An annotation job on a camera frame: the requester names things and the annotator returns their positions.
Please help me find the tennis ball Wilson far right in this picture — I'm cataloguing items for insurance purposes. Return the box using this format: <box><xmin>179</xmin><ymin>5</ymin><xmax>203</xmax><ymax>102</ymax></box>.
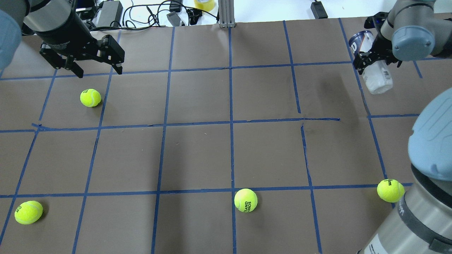
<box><xmin>377</xmin><ymin>179</ymin><xmax>405</xmax><ymax>204</ymax></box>

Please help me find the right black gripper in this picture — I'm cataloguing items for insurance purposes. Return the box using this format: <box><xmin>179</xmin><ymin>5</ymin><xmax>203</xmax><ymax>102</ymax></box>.
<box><xmin>352</xmin><ymin>12</ymin><xmax>403</xmax><ymax>75</ymax></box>

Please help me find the white tennis ball can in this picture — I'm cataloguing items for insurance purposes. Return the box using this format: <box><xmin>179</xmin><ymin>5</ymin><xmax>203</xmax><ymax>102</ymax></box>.
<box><xmin>349</xmin><ymin>30</ymin><xmax>393</xmax><ymax>95</ymax></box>

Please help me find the yellow tape roll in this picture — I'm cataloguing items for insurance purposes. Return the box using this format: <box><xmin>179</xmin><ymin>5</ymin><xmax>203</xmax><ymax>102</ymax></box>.
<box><xmin>194</xmin><ymin>0</ymin><xmax>215</xmax><ymax>12</ymax></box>

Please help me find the tennis ball far left back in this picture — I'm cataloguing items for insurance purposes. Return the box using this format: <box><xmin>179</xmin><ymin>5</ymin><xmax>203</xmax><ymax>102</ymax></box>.
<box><xmin>14</xmin><ymin>200</ymin><xmax>43</xmax><ymax>225</ymax></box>

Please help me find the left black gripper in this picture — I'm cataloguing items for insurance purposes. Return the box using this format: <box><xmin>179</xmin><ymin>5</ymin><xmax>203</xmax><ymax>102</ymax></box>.
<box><xmin>39</xmin><ymin>32</ymin><xmax>125</xmax><ymax>78</ymax></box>

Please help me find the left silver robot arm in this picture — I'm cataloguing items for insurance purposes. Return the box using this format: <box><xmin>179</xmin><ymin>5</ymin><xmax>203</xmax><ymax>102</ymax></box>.
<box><xmin>0</xmin><ymin>0</ymin><xmax>125</xmax><ymax>78</ymax></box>

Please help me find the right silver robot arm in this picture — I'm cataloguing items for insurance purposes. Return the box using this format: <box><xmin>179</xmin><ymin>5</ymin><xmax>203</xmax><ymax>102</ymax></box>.
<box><xmin>349</xmin><ymin>0</ymin><xmax>452</xmax><ymax>254</ymax></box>

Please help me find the tennis ball centre back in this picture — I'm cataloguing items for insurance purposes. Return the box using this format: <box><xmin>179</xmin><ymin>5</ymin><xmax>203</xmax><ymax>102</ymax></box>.
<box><xmin>234</xmin><ymin>188</ymin><xmax>258</xmax><ymax>213</ymax></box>

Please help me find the tennis ball Roland front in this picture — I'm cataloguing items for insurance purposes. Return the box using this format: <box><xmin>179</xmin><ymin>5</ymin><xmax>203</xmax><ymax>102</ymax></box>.
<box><xmin>80</xmin><ymin>89</ymin><xmax>102</xmax><ymax>108</ymax></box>

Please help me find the tennis ball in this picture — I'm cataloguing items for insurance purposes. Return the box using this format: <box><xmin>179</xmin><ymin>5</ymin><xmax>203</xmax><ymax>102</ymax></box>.
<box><xmin>234</xmin><ymin>188</ymin><xmax>258</xmax><ymax>213</ymax></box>
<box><xmin>14</xmin><ymin>200</ymin><xmax>43</xmax><ymax>225</ymax></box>

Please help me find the black power adapter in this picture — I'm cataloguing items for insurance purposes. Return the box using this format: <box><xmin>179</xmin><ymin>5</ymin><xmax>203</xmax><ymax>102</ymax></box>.
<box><xmin>96</xmin><ymin>0</ymin><xmax>123</xmax><ymax>27</ymax></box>

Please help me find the aluminium frame post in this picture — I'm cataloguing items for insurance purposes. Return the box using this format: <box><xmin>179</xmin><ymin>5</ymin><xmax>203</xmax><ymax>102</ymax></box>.
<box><xmin>218</xmin><ymin>0</ymin><xmax>236</xmax><ymax>28</ymax></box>

